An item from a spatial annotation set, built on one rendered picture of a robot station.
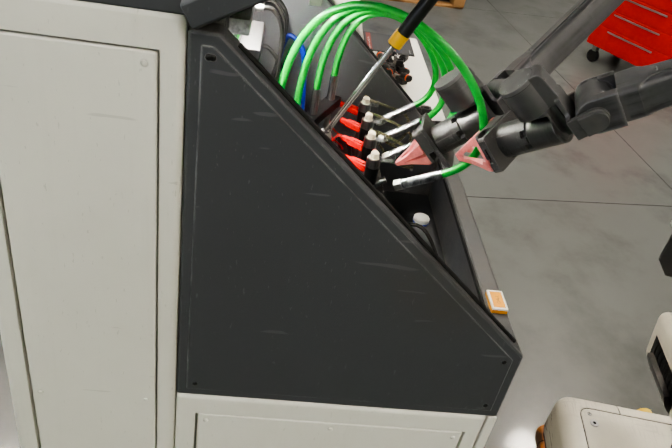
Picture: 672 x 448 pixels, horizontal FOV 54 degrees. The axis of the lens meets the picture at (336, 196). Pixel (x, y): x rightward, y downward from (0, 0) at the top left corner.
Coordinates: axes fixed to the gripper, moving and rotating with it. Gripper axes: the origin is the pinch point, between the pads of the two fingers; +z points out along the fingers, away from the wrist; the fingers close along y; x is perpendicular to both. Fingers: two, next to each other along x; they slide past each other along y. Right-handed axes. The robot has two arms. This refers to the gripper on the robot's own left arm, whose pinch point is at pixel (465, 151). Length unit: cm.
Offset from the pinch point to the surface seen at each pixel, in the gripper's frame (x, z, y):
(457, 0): 13, 294, -414
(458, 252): 24.6, 22.3, -7.6
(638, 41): 100, 158, -398
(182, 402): 11, 37, 53
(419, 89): -1, 55, -57
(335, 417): 29, 25, 37
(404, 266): 5.6, -1.5, 25.7
